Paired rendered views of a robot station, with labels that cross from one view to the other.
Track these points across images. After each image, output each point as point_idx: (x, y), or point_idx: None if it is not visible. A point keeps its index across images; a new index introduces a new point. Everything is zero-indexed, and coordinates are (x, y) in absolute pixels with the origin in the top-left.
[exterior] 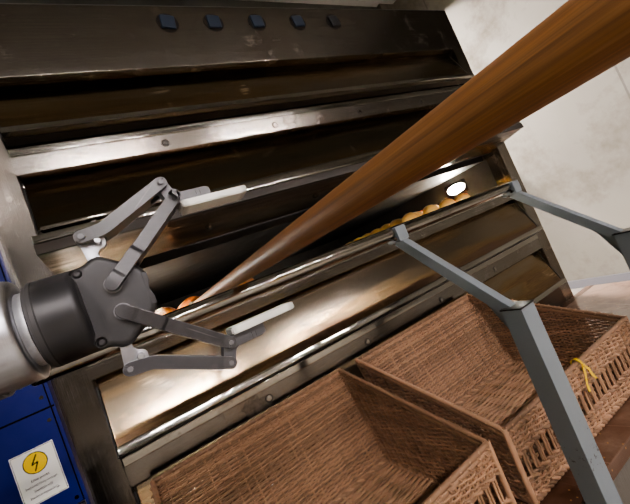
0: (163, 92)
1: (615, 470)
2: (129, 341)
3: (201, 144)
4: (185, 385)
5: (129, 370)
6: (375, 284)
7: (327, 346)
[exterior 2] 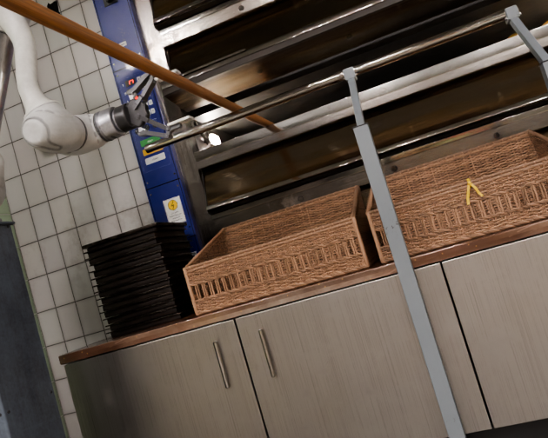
0: None
1: (446, 255)
2: (139, 125)
3: (266, 3)
4: (246, 180)
5: (138, 134)
6: (413, 116)
7: (350, 167)
